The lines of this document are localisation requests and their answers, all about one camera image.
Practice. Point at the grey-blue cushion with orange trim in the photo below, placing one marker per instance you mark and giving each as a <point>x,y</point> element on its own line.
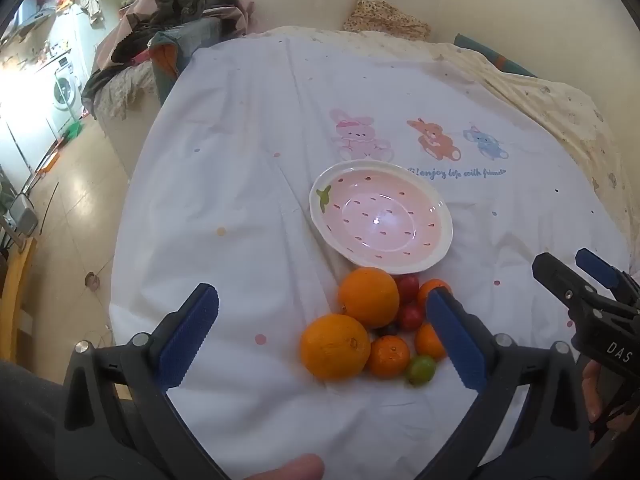
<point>170,55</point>

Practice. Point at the small mandarin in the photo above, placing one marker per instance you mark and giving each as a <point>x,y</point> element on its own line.
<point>434,286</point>
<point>389,357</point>
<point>427,342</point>

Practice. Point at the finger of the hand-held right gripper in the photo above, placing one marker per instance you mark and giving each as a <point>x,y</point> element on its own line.
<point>565,282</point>
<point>597,266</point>

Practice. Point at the white washing machine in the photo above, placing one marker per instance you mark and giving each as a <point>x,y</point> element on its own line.
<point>62,90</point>

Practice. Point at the person's dark trouser leg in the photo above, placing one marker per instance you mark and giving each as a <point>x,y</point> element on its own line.
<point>25,420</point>

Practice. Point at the round floor drain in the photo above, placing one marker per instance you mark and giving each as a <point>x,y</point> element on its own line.
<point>91,280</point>

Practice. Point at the person's right hand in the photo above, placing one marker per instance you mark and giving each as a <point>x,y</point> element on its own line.
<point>592,390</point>

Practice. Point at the yellow wooden chair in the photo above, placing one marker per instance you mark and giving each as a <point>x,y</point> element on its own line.
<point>20,280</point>

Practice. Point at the pink strawberry-shaped bowl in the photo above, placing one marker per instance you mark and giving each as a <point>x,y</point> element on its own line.
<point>380,210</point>

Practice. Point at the green lime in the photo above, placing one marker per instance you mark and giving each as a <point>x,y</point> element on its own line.
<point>420,370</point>

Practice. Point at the white hanging cloth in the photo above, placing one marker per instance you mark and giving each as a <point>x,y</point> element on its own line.
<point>92,6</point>

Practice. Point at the person's left hand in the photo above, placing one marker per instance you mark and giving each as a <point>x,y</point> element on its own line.
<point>290,470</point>

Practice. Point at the cream printed bed sheet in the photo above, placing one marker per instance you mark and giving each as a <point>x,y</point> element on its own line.
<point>565,105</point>

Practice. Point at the large orange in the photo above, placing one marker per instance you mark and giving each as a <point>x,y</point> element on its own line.
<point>369,296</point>
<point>335,346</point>

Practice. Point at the green dustpan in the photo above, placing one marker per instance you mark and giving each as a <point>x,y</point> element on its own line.
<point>74,131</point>

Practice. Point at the teal pillow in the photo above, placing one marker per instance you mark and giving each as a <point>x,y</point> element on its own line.
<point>495,57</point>

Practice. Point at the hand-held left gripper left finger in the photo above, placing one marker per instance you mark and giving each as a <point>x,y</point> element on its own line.
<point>192,340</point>

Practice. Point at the floral pillow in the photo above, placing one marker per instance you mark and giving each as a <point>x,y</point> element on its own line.
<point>385,15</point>

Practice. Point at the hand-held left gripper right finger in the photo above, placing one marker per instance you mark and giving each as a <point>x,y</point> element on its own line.
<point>455,340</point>

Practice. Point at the dark clothes pile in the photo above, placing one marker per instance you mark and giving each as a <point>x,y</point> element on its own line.
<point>185,2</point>

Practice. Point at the red cherry tomato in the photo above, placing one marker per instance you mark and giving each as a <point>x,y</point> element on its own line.
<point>406,285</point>
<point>410,316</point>

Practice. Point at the white cartoon-animal printed blanket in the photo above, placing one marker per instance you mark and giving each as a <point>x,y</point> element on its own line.
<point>240,160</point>

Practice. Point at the grey metal stool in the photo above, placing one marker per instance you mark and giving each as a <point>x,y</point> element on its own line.
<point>22,215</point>

